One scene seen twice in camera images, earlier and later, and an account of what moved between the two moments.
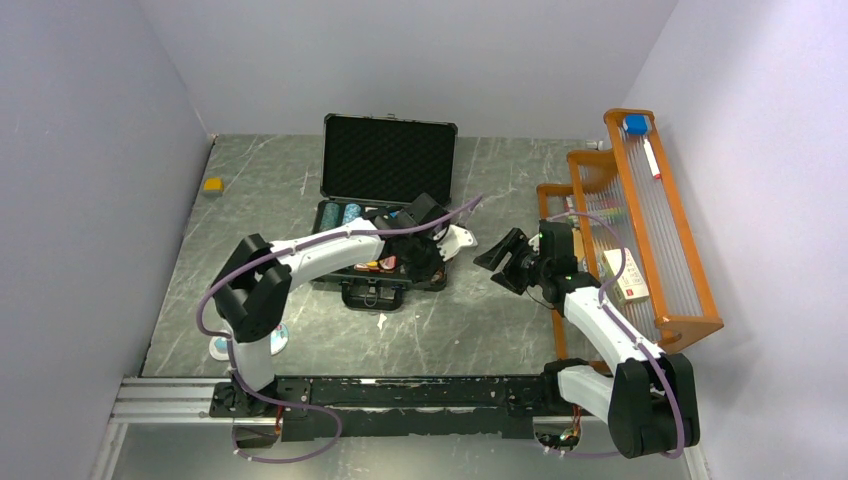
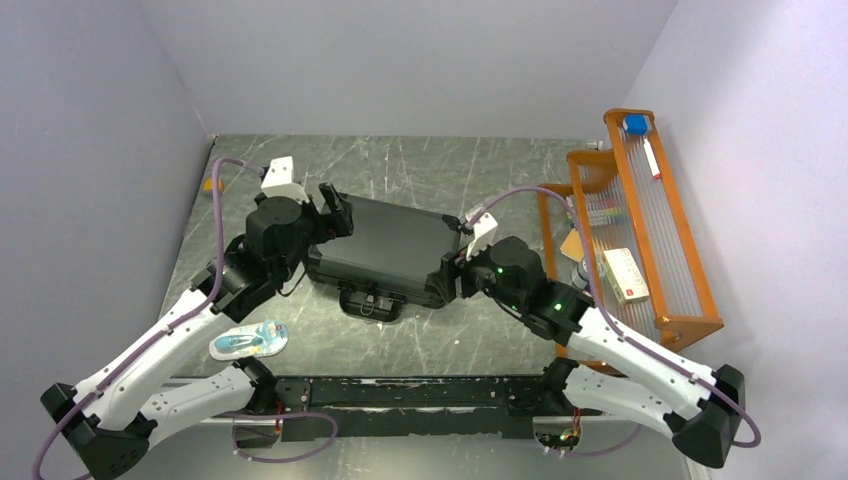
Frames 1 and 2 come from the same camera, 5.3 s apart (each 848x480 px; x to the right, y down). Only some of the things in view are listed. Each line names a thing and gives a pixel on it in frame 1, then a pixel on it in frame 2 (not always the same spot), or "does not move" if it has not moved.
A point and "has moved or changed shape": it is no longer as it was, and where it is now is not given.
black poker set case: (369, 164) has moved or changed shape
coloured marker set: (607, 210) does not move
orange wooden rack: (636, 247) does not move
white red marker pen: (652, 162) does not move
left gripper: (426, 276) → (336, 223)
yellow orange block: (213, 184) does not move
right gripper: (492, 258) → (451, 267)
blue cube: (635, 124) does not move
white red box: (630, 286) does not move
